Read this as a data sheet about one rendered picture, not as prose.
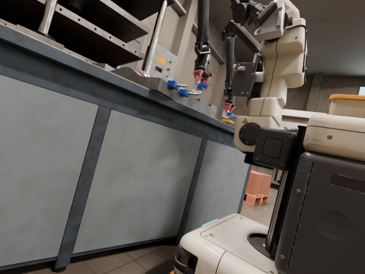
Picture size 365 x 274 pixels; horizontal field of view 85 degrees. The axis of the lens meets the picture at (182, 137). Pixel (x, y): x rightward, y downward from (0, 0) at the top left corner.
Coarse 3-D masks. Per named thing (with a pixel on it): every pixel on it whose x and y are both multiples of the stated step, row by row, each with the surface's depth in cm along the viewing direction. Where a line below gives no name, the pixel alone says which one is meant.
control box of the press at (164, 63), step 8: (160, 48) 194; (160, 56) 195; (168, 56) 202; (176, 56) 208; (152, 64) 191; (160, 64) 197; (168, 64) 203; (176, 64) 209; (152, 72) 192; (160, 72) 198; (168, 72) 205
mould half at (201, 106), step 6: (192, 96) 113; (192, 102) 114; (198, 102) 117; (204, 102) 120; (192, 108) 115; (198, 108) 118; (204, 108) 121; (210, 108) 125; (216, 108) 129; (210, 114) 126
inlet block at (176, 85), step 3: (162, 78) 91; (165, 78) 90; (168, 78) 90; (168, 81) 90; (171, 81) 89; (174, 81) 88; (168, 84) 89; (171, 84) 89; (174, 84) 88; (177, 84) 89; (180, 84) 88; (171, 87) 90; (174, 87) 89; (177, 87) 90; (186, 87) 87
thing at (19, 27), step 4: (16, 28) 70; (20, 28) 71; (24, 28) 72; (24, 32) 72; (28, 32) 72; (32, 32) 73; (32, 36) 73; (36, 36) 74; (40, 36) 75; (44, 36) 76; (40, 40) 75; (44, 40) 76; (48, 40) 77; (52, 40) 78; (52, 44) 78; (56, 44) 79; (60, 44) 79; (60, 48) 80
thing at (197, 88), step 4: (196, 84) 116; (200, 84) 114; (204, 84) 114; (208, 84) 112; (212, 84) 110; (192, 88) 118; (196, 88) 115; (200, 88) 116; (204, 88) 115; (196, 92) 119; (200, 92) 118
